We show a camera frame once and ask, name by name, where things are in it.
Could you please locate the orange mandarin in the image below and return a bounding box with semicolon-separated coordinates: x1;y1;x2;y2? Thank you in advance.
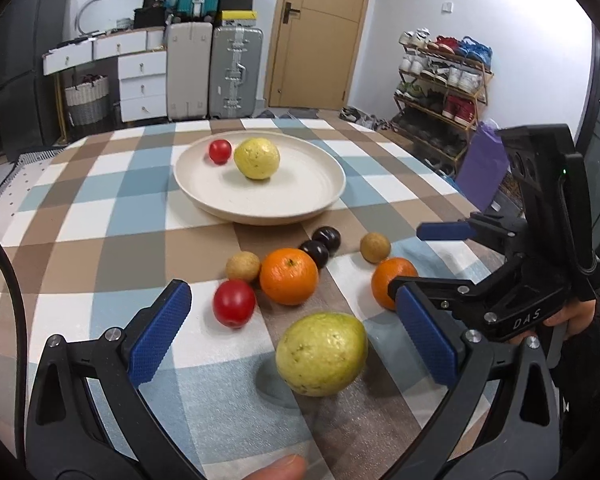
370;257;418;311
259;248;320;307

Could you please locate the brown longan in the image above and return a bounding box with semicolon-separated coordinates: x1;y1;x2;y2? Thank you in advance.
360;232;391;264
225;252;261;283

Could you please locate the dark plum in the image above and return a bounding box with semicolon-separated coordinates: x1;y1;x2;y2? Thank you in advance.
311;226;341;255
299;240;329;270

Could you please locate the large green-yellow guava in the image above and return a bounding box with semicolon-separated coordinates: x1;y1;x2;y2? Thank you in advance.
275;312;368;398

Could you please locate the small yellow guava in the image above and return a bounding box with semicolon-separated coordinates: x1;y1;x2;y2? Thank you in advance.
233;138;280;181

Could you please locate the red tomato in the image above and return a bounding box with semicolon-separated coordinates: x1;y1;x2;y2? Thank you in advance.
212;280;257;328
208;139;233;165

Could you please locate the right hand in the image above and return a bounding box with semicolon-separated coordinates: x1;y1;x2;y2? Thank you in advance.
509;299;598;345

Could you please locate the left hand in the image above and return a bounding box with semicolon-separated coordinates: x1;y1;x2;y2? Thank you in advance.
245;454;308;480

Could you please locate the purple bag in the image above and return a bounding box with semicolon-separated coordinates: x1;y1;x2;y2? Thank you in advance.
455;118;509;211

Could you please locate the wooden shoe rack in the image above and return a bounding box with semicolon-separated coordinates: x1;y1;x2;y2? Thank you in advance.
390;27;493;174

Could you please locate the cream round plate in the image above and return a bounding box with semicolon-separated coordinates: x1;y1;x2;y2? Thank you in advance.
173;130;347;226

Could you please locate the checkered tablecloth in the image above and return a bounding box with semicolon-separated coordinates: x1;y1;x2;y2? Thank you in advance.
0;118;501;479

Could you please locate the wooden door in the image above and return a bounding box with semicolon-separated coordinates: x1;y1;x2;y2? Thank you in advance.
264;0;368;110

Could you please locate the silver aluminium suitcase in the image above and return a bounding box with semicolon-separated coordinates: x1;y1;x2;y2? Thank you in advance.
209;26;263;119

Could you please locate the yellow black shoebox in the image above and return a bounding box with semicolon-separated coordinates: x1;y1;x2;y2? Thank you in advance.
221;10;258;27

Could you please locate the beige suitcase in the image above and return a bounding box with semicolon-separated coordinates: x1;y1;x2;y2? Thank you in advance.
166;22;213;120

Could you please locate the wicker basket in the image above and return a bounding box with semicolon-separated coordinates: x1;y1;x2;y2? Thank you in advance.
65;75;110;127

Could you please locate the white drawer desk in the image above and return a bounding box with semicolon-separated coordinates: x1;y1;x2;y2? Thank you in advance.
42;27;166;122

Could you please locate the black refrigerator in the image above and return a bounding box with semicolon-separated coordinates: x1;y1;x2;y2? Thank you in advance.
0;0;67;162

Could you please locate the black cable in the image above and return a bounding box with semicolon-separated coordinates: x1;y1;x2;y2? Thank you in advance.
0;219;29;466

